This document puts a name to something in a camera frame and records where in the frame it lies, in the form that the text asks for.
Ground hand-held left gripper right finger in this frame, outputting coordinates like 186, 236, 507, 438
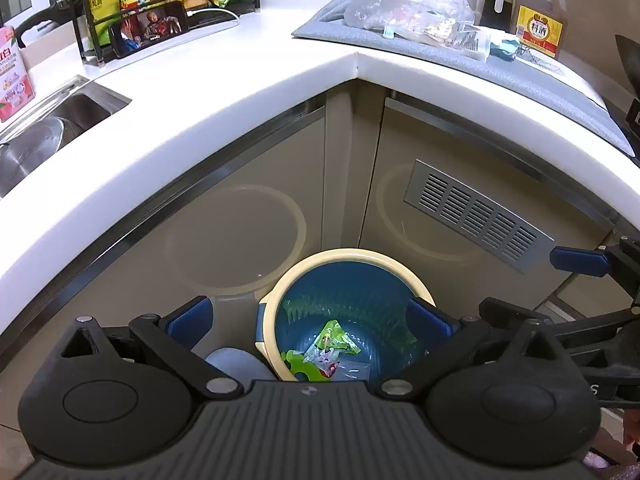
377, 297, 568, 403

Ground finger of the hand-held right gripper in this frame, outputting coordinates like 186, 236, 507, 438
478, 297, 640, 342
549, 234, 640, 293

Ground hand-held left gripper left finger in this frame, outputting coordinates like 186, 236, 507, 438
59, 296, 246, 402

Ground blue bin with cream rim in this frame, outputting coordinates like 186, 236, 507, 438
255, 247, 438, 384

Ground clear plastic bag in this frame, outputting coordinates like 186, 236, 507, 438
344, 0, 478, 47

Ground person's right hand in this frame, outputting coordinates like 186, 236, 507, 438
622, 409, 640, 451

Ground pale blue round object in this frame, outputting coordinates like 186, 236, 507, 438
204, 346, 275, 385

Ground green snack wrapper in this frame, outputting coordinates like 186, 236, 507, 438
314, 319, 362, 355

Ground silver vent grille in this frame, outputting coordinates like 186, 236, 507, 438
404, 159, 556, 275

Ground clear wrapper with red print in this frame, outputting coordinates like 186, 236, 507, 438
304, 346, 347, 380

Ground green plastic scrap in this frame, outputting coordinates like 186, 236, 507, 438
281, 349, 328, 382

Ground beige cabinet door with vent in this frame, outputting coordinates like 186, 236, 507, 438
360, 97, 623, 313

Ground grey counter mat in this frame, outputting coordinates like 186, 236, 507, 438
291, 0, 637, 159

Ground black wok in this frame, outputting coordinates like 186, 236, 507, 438
614, 33, 640, 97

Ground blue crumpled cloth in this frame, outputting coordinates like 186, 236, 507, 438
488, 38, 522, 64

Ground steel bowl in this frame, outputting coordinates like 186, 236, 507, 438
0, 117, 67, 185

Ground stainless steel sink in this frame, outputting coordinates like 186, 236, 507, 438
0, 75, 133, 200

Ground cooking wine jug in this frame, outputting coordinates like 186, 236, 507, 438
513, 0, 570, 59

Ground dark glass dispenser bottle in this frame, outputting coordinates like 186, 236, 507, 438
479, 0, 516, 29

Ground black smartphone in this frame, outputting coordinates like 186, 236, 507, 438
108, 1, 191, 57

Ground pink carton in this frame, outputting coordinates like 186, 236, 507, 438
0, 24, 37, 124

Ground black wire rack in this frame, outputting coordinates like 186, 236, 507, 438
66, 0, 262, 69

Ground white charging cable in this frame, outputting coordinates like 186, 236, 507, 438
185, 7, 241, 34

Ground black pan handle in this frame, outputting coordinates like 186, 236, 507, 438
17, 0, 82, 50

